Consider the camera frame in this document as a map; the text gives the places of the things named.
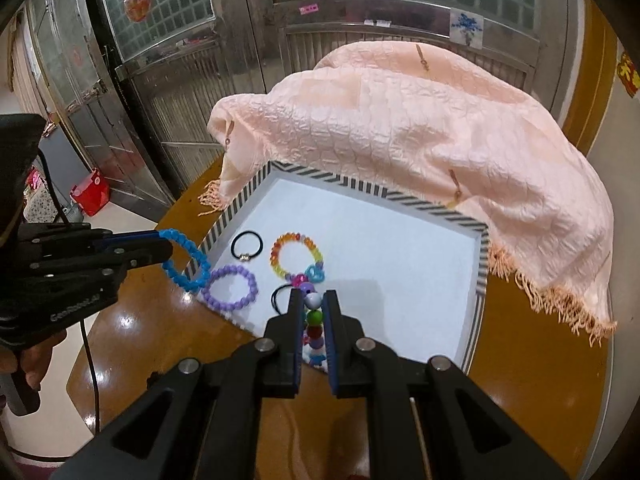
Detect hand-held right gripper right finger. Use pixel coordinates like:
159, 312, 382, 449
322, 289, 571, 480

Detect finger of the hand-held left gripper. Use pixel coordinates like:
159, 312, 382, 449
30, 238, 174, 287
17, 222, 162, 252

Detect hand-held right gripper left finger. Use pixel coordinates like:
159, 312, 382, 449
50, 289, 307, 480

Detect mixed colour bead bracelet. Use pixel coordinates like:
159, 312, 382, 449
298, 280, 331, 368

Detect black braided hair tie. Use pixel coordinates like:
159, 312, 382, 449
270, 282, 296, 317

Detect blue bead bracelet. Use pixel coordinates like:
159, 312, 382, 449
159, 228, 213, 293

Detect purple bead bracelet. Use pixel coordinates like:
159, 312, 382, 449
200, 264, 260, 313

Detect orange yellow crystal bracelet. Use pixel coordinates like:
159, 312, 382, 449
269, 232, 327, 286

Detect black white striped box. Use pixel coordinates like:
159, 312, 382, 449
182, 161, 493, 376

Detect brown hair tie metal clasp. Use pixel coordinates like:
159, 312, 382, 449
231, 230, 264, 262

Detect person's left hand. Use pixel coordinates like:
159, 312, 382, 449
0, 330, 68, 394

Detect red paper bag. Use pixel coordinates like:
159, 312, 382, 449
70, 167, 111, 217

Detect metal door round red sticker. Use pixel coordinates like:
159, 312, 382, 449
95, 0, 273, 196

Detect pink fringed scarf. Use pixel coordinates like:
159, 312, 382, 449
198, 41, 618, 348

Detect metal door blue flower sticker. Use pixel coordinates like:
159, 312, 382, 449
265, 0, 568, 126

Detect black cable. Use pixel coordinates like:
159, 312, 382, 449
10, 152, 108, 461

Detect wooden door frame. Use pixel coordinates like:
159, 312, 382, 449
560, 0, 621, 156

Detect red gold wall decoration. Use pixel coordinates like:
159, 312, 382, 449
616, 50, 640, 98

